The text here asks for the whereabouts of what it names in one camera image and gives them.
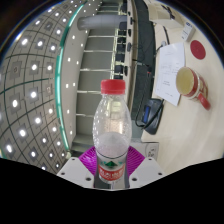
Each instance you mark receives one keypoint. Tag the small white remote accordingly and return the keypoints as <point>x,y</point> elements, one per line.
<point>188,31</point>

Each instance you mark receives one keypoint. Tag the group of ceiling lights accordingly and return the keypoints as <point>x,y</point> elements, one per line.
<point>33,95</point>

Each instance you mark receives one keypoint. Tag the flat round red coaster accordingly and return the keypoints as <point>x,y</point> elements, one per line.
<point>197,50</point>

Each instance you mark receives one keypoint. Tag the black conference desk phone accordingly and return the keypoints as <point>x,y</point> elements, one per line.
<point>150,115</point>

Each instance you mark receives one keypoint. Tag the clear red-capped water bottle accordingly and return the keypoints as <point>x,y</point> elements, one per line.
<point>111,133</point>

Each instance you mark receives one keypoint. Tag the row of black office chairs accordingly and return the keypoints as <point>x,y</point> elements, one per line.
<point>119,70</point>

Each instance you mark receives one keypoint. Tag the row of black desk microphones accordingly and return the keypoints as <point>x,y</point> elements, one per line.
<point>128,46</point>

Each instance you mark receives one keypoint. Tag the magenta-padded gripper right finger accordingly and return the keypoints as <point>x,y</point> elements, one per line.
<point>135,161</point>

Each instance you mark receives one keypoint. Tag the red and cream mug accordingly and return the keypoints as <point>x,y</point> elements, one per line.
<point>191,85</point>

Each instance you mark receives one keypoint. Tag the white printed paper sheet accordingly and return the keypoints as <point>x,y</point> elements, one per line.
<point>171,73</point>

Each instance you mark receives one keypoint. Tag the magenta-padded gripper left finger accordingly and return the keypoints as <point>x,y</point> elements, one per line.
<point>88,161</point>

